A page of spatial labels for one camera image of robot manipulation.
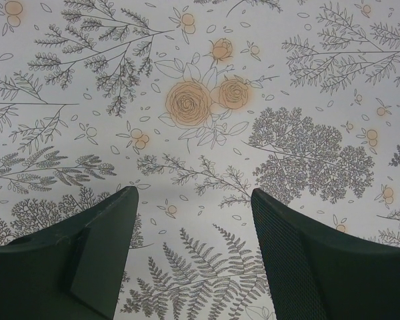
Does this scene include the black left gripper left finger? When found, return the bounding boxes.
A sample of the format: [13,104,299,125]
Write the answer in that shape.
[0,187,139,319]

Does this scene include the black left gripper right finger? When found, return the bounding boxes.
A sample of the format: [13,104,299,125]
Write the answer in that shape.
[251,189,400,319]

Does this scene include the floral patterned table mat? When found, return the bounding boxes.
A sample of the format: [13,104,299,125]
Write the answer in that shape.
[0,1,400,319]

